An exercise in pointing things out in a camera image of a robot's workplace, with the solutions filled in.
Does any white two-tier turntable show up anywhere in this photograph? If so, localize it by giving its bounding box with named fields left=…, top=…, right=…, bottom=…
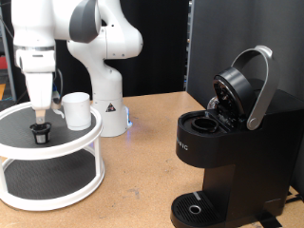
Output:
left=0, top=98, right=106, bottom=212

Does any Keurig lid silver handle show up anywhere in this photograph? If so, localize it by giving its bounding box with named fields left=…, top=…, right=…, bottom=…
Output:
left=207, top=45, right=281, bottom=131

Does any black reusable coffee pod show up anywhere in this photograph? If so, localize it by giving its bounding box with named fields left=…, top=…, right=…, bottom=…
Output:
left=29, top=123, right=52, bottom=145

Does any grey metal frame strip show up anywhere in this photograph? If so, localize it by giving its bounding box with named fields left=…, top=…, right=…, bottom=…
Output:
left=183, top=0, right=194, bottom=93

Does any black power cable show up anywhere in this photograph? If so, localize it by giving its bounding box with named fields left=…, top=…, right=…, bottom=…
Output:
left=284, top=189, right=304, bottom=204

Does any black backdrop curtain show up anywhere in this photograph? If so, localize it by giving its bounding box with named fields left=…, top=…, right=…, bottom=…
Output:
left=0, top=0, right=191, bottom=103

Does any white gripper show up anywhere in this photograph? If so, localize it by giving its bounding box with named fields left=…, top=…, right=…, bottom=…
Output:
left=14, top=48, right=57, bottom=125

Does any grey metal shelf post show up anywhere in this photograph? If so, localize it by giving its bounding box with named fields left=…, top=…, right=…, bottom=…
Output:
left=0, top=6, right=17, bottom=101

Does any white mug green-taped handle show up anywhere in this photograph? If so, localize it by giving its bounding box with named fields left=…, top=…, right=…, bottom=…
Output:
left=51, top=91, right=93, bottom=131

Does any black Keurig coffee machine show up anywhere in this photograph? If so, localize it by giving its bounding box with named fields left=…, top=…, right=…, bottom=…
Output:
left=170, top=79, right=304, bottom=228

